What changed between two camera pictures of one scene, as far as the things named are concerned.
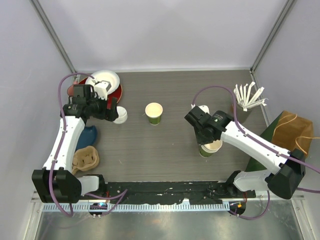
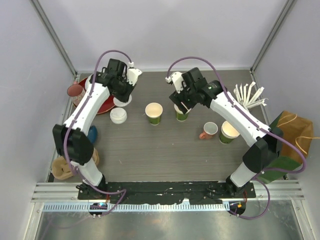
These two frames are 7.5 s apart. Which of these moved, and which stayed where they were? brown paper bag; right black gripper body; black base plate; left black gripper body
Moved: left black gripper body; right black gripper body
Stayed: black base plate; brown paper bag
